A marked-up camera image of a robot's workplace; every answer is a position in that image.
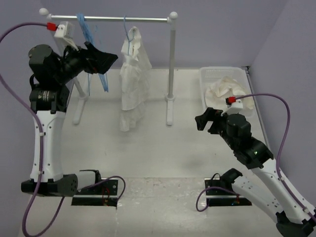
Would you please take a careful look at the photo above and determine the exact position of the white clothes rack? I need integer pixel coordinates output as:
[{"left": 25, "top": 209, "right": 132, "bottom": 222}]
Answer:
[{"left": 39, "top": 8, "right": 178, "bottom": 126}]

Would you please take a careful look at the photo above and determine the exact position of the bundle of blue hangers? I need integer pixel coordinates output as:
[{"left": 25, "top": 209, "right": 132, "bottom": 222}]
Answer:
[{"left": 76, "top": 12, "right": 110, "bottom": 96}]

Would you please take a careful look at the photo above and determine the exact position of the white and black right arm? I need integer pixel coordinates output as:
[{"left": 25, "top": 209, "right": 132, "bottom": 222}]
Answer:
[{"left": 195, "top": 108, "right": 316, "bottom": 237}]

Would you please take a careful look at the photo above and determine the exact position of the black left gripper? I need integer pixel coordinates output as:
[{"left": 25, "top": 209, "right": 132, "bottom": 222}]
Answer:
[{"left": 54, "top": 38, "right": 118, "bottom": 83}]

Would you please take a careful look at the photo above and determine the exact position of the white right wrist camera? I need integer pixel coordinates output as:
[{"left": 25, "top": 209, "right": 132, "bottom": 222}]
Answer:
[{"left": 221, "top": 96, "right": 243, "bottom": 117}]

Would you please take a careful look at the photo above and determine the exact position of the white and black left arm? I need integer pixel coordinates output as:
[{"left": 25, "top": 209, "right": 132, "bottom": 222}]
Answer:
[{"left": 21, "top": 41, "right": 118, "bottom": 197}]

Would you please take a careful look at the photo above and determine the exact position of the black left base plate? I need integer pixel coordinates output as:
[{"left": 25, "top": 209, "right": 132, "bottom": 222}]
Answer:
[{"left": 71, "top": 179, "right": 119, "bottom": 207}]

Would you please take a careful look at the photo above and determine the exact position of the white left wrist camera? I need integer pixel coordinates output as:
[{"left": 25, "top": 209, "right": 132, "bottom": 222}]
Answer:
[{"left": 54, "top": 21, "right": 79, "bottom": 50}]

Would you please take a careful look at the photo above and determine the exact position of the white skirt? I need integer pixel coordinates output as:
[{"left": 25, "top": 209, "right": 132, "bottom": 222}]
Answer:
[{"left": 119, "top": 27, "right": 152, "bottom": 132}]

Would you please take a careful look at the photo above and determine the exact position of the white cloth in basket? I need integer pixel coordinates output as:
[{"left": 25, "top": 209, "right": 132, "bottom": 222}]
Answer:
[{"left": 204, "top": 76, "right": 250, "bottom": 110}]

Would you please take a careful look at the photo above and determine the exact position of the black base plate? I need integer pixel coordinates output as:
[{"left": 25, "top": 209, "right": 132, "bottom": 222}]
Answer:
[
  {"left": 204, "top": 177, "right": 252, "bottom": 207},
  {"left": 71, "top": 179, "right": 119, "bottom": 207}
]

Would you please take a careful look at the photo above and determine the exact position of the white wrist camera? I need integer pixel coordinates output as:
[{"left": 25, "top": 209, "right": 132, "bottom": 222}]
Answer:
[
  {"left": 221, "top": 96, "right": 243, "bottom": 117},
  {"left": 54, "top": 21, "right": 79, "bottom": 50}
]

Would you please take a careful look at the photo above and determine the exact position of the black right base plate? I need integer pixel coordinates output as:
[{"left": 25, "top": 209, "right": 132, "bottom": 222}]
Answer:
[{"left": 204, "top": 177, "right": 252, "bottom": 207}]

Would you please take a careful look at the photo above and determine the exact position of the white plastic basket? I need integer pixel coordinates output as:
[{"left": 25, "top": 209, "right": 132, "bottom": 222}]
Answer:
[{"left": 199, "top": 67, "right": 251, "bottom": 111}]

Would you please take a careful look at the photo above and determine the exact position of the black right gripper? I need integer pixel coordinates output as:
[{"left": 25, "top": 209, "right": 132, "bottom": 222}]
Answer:
[{"left": 195, "top": 107, "right": 237, "bottom": 150}]

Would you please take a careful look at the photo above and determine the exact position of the blue wire hanger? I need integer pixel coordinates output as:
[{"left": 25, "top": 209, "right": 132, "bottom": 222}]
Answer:
[{"left": 123, "top": 15, "right": 135, "bottom": 56}]

